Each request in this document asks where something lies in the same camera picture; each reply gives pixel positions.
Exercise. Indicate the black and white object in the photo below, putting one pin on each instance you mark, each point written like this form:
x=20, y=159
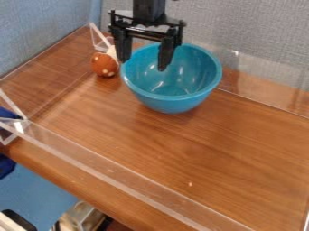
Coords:
x=12, y=222

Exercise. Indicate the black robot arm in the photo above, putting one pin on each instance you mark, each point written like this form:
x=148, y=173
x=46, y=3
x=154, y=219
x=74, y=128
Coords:
x=149, y=9

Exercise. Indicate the clear acrylic back barrier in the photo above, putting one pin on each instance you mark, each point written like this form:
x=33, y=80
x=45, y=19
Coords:
x=269, y=82

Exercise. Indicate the clear acrylic barrier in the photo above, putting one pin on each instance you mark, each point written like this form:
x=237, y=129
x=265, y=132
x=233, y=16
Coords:
x=269, y=82
x=164, y=199

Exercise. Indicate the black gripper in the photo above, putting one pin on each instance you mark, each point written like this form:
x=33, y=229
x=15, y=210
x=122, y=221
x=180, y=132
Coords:
x=164, y=28

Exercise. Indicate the clear acrylic corner bracket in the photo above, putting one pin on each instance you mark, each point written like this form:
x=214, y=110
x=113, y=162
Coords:
x=101, y=41

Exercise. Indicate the clear acrylic front barrier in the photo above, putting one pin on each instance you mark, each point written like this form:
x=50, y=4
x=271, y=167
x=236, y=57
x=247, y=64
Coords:
x=164, y=199

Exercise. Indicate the brown spotted toy mushroom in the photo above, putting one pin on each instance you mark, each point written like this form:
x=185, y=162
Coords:
x=105, y=63

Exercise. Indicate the blue plastic bowl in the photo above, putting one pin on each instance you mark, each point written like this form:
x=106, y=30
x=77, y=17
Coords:
x=178, y=89

